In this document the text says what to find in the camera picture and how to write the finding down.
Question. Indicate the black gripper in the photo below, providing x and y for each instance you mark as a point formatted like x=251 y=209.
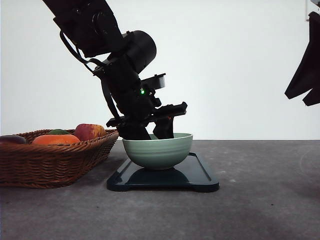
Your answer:
x=131 y=99

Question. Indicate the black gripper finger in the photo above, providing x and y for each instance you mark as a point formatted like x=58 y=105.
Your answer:
x=307 y=76
x=313 y=97

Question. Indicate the pale green ceramic bowl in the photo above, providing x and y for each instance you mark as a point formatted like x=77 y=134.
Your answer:
x=158 y=153

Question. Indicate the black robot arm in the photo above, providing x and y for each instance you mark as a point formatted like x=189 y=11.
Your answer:
x=94 y=30

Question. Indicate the brown wicker basket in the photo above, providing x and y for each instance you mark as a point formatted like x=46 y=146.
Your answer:
x=58 y=159

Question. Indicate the dark teal rectangular tray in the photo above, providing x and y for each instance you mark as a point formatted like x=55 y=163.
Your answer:
x=191 y=174

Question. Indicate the red yellow apple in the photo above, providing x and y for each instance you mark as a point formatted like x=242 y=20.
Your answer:
x=89 y=131

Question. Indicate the green fruit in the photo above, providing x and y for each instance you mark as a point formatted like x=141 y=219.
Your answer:
x=58 y=132

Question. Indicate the orange fruit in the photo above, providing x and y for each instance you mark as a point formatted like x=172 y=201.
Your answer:
x=56 y=139

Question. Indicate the dark purple fruit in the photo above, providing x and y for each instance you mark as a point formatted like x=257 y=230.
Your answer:
x=12 y=139

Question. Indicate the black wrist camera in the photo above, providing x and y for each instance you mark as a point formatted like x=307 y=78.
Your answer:
x=154 y=82

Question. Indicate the white wall socket right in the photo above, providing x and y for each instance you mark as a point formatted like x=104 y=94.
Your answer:
x=310 y=7

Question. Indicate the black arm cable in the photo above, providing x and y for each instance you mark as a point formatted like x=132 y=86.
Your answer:
x=94 y=60

